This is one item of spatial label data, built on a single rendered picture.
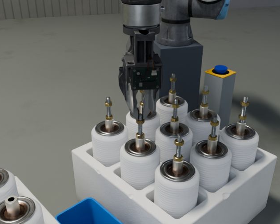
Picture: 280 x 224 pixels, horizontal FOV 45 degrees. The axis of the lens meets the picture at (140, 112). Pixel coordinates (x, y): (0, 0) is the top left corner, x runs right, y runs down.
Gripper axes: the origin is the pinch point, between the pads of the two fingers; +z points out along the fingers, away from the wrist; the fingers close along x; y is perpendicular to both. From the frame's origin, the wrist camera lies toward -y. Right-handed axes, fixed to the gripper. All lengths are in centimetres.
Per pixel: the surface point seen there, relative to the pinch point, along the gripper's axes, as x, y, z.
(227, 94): 31.2, -25.9, 9.3
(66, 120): -24, -60, 34
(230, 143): 22.6, 0.1, 10.2
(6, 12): -88, -258, 28
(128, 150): -3.0, 1.8, 9.0
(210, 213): 13.4, 15.0, 17.8
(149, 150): 1.9, 2.7, 8.9
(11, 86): -54, -100, 34
